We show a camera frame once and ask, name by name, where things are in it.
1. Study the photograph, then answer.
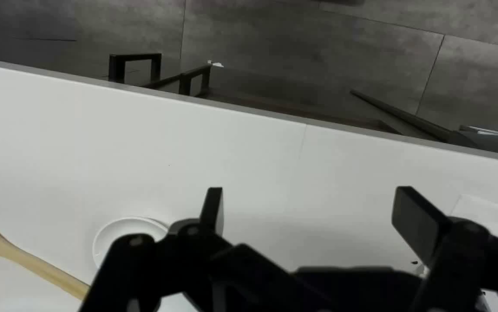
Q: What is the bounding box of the white round plate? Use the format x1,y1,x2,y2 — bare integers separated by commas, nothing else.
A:
91,216,171,271

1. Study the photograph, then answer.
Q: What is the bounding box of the wooden spoon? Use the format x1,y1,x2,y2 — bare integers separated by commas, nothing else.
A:
0,210,91,302

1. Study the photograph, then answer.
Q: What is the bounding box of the dark tripod leg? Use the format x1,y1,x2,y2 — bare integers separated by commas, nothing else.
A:
349,89,498,158

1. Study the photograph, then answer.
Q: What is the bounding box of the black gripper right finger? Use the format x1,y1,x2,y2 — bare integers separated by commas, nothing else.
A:
391,184,498,312

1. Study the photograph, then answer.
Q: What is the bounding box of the black metal rail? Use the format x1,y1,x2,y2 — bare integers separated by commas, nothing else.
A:
143,61,216,99

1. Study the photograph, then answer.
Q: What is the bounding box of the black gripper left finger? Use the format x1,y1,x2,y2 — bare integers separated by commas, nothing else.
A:
79,186,334,312

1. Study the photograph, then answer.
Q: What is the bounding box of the black metal frame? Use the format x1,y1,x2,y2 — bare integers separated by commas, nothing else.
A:
108,53,164,86

